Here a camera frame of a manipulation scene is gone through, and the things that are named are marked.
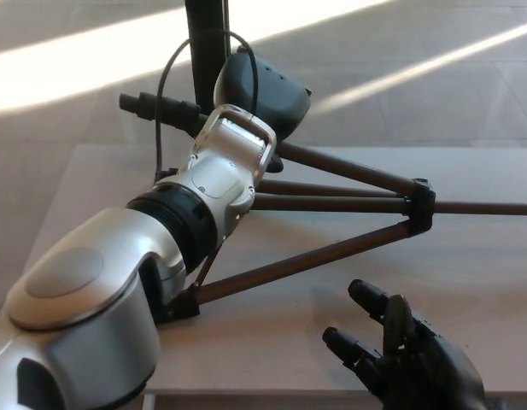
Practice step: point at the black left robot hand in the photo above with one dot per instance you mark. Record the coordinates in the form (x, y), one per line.
(267, 94)

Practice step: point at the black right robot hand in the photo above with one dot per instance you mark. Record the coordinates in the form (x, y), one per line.
(434, 371)

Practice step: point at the brown tripod with black joints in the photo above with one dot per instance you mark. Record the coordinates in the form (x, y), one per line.
(421, 205)

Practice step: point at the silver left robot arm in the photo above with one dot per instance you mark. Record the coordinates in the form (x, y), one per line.
(118, 256)

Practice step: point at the black vertical post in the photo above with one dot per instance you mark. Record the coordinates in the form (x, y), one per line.
(205, 51)

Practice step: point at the white desk frame leg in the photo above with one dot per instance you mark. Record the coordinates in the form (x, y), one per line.
(148, 402)

